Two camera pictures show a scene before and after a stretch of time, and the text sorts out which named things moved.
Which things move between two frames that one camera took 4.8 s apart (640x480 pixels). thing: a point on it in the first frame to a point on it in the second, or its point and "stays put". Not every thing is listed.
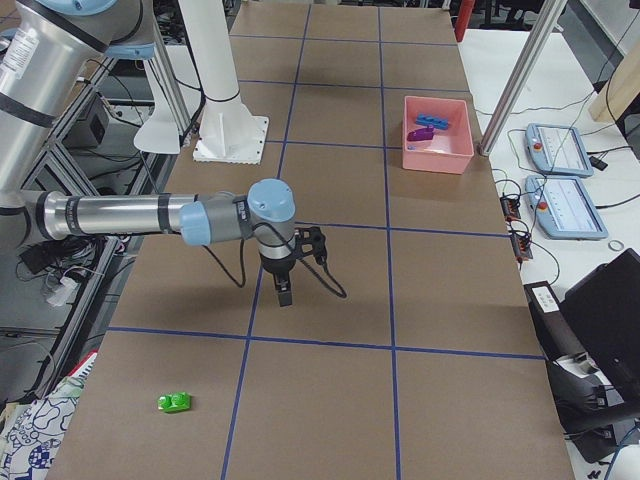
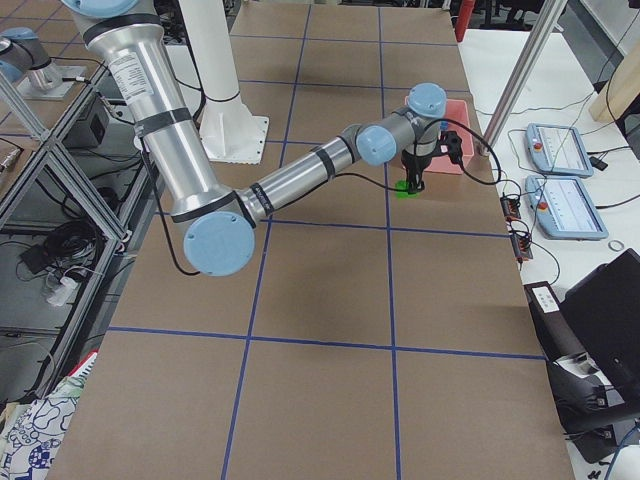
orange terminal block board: (510, 208) stays put
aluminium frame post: (532, 52) stays put
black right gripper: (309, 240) to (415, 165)
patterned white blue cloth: (32, 431) stays put
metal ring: (616, 245) stays put
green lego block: (174, 402) to (402, 184)
